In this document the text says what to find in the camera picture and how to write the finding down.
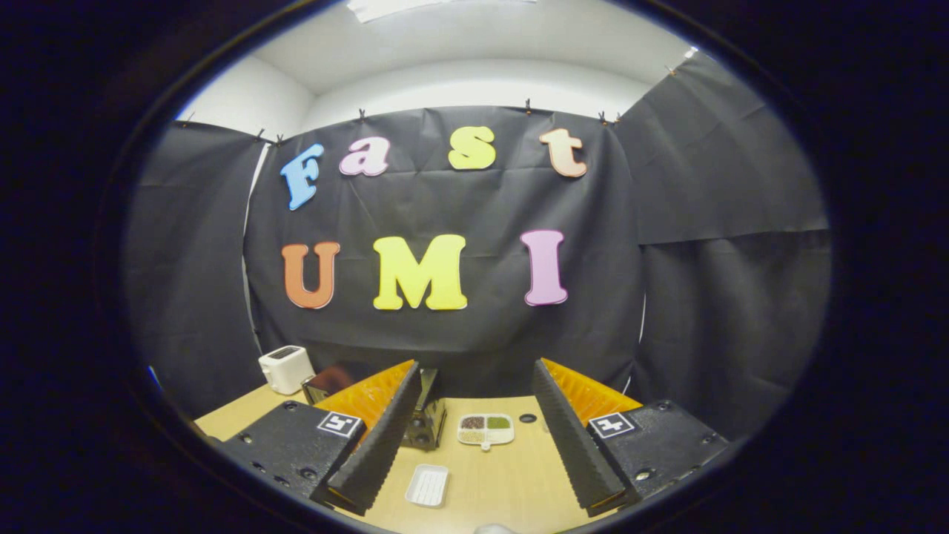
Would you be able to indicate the white divided grain dish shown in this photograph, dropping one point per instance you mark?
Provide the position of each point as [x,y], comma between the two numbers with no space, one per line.
[485,429]

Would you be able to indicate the white rectangular tray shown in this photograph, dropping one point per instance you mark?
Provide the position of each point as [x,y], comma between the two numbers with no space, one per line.
[428,486]

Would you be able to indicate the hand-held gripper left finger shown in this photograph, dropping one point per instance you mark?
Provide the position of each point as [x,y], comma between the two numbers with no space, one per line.
[385,430]

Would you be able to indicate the white bread toaster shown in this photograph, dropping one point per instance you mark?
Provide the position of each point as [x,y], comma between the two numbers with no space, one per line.
[285,369]

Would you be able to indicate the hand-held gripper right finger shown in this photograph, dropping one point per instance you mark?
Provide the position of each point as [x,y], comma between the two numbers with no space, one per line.
[571,430]

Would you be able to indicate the ceiling light panel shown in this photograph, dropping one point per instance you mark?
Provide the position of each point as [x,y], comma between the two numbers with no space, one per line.
[690,53]
[415,6]

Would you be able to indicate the black toaster oven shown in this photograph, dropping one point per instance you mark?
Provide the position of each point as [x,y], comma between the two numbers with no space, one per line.
[430,423]

